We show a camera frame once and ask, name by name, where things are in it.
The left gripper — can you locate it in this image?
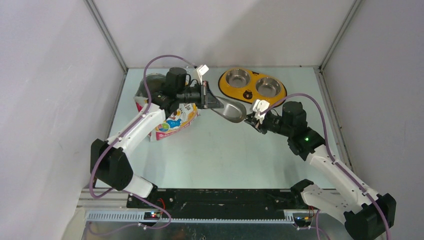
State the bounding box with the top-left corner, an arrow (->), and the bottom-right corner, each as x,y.
176,81 -> 224,110

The metal food scoop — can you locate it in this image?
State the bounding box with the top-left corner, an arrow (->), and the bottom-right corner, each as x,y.
212,96 -> 247,123

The pet food bag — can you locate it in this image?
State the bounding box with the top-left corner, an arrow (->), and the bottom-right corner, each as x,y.
133,72 -> 200,143

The yellow double pet bowl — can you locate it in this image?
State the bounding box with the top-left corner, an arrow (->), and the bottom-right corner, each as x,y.
218,67 -> 287,105

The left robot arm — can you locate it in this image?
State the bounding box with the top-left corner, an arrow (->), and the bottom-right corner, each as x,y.
90,64 -> 224,208

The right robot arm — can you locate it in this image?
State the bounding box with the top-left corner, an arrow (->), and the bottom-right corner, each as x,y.
245,99 -> 397,240

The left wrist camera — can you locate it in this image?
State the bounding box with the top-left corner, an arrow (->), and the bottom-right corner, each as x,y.
193,64 -> 209,85

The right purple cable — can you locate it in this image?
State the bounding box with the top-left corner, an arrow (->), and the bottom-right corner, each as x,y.
259,93 -> 392,240

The purple cable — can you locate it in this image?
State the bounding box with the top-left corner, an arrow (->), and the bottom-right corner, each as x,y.
88,54 -> 200,237
259,93 -> 392,240

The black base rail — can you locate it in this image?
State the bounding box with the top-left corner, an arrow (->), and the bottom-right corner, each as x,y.
147,188 -> 318,221

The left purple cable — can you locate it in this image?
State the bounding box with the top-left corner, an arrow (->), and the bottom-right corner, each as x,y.
88,54 -> 200,237

